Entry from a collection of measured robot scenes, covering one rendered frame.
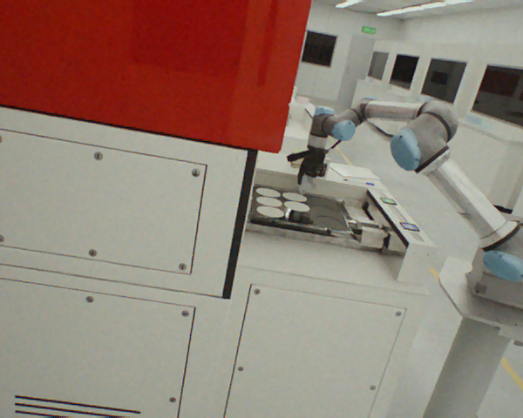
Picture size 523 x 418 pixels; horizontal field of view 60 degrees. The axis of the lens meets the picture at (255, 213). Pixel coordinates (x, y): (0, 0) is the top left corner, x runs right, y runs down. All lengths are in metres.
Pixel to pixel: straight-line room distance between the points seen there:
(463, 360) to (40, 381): 1.36
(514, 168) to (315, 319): 5.09
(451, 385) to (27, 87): 1.61
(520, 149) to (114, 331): 5.60
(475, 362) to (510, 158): 4.70
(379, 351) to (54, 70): 1.25
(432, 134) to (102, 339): 1.08
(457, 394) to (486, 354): 0.19
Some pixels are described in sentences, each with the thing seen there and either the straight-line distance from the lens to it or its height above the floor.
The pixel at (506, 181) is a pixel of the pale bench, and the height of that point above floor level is 0.40.
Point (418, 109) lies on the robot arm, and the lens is 1.54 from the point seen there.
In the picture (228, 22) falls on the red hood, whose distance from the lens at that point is 1.03.
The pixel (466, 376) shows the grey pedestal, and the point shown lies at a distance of 1.82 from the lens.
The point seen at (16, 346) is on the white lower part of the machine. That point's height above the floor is 0.57.
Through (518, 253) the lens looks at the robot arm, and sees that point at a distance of 1.43.
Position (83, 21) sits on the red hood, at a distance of 1.09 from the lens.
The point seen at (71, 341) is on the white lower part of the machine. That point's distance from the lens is 1.38.
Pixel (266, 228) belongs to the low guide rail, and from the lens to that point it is 1.63.
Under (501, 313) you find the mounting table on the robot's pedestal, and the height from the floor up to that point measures 0.82.
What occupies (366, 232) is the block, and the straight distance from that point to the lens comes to 1.65.
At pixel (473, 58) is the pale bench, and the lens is 8.19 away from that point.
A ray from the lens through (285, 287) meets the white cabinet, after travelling 1.43.
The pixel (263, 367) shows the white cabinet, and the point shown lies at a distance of 1.60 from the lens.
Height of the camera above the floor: 1.46
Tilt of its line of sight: 21 degrees down
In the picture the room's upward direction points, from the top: 11 degrees clockwise
